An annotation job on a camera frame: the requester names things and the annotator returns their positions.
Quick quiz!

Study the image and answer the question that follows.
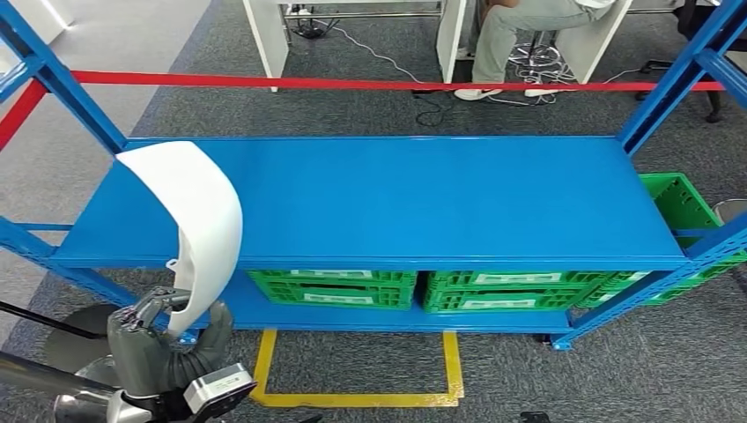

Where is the white office desk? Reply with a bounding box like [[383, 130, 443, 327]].
[[241, 0, 634, 93]]

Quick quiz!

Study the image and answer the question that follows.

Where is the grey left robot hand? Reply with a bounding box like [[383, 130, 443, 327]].
[[107, 286, 234, 399]]

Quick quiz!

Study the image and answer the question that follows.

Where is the chrome stanchion base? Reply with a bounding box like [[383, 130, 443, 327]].
[[712, 198, 747, 226]]

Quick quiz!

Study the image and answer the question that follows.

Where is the red barrier tape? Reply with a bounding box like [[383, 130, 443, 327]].
[[0, 70, 726, 153]]

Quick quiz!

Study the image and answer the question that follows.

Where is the black office chair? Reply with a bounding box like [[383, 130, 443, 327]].
[[634, 0, 726, 124]]

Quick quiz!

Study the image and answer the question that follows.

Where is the white curved car trim part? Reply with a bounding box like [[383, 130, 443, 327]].
[[115, 141, 244, 338]]

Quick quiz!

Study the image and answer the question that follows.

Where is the white cable by desk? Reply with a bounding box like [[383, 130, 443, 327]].
[[325, 19, 428, 86]]

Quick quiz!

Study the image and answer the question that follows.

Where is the black cable bundle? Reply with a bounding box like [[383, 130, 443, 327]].
[[290, 4, 342, 41]]

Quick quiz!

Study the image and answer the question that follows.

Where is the green plastic crate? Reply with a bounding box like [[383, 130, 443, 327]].
[[574, 172, 747, 310], [247, 269, 419, 311], [420, 271, 615, 315]]

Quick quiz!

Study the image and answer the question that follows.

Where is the chrome stool base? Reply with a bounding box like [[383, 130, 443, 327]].
[[506, 29, 565, 75]]

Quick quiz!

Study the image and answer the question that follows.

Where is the seated person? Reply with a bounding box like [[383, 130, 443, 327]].
[[454, 0, 618, 101]]

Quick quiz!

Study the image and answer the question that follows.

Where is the blue metal shelf rack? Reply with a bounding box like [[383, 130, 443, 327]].
[[0, 0, 747, 352]]

